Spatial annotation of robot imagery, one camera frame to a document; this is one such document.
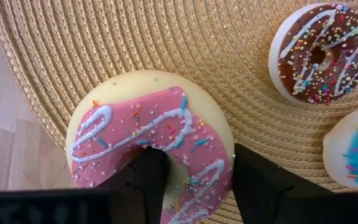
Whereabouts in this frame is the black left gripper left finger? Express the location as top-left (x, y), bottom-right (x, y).
top-left (0, 146), bottom-right (171, 224)

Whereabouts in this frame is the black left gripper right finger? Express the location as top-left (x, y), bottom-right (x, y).
top-left (231, 142), bottom-right (358, 224)

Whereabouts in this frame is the large pink frosted donut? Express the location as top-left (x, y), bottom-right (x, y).
top-left (65, 69), bottom-right (236, 224)

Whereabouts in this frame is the small blue frosted donut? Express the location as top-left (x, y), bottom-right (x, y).
top-left (322, 106), bottom-right (358, 190)

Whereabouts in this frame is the small brown chocolate donut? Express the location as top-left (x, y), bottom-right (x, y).
top-left (267, 2), bottom-right (358, 106)

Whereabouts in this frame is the round woven straw mat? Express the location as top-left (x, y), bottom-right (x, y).
top-left (0, 0), bottom-right (358, 224)

